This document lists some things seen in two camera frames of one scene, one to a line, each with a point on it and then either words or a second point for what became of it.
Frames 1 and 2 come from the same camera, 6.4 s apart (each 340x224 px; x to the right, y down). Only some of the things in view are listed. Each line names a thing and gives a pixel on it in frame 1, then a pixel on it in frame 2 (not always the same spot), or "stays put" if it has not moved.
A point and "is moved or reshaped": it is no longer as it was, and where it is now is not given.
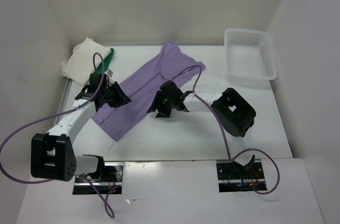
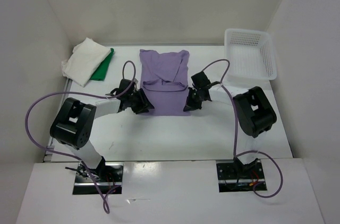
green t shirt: [105, 62] stays put
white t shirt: [85, 60] stays put
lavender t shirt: [169, 65] is moved or reshaped
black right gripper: [163, 113] → [190, 105]
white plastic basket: [248, 54] stays put
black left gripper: [121, 98] → [144, 103]
